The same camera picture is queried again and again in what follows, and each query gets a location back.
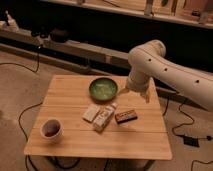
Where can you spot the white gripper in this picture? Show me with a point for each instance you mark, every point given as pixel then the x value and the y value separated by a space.
pixel 136 87

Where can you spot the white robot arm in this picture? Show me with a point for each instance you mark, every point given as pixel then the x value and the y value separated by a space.
pixel 148 60

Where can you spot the brown chocolate bar box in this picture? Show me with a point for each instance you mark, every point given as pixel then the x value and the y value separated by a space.
pixel 125 116

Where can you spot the green ceramic bowl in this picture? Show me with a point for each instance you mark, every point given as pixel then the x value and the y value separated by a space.
pixel 103 89

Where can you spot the wooden table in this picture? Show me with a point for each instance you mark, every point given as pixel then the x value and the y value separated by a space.
pixel 66 100

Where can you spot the small white box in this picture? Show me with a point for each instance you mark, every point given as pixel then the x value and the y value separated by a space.
pixel 91 112

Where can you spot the black power adapter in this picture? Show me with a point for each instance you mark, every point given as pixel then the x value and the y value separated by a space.
pixel 191 141

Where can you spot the white cup with brown inside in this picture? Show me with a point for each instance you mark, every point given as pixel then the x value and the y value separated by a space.
pixel 51 131

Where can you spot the dark object on ledge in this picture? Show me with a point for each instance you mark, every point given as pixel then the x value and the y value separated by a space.
pixel 59 35

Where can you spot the white spray bottle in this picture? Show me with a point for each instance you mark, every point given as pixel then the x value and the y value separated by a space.
pixel 12 22

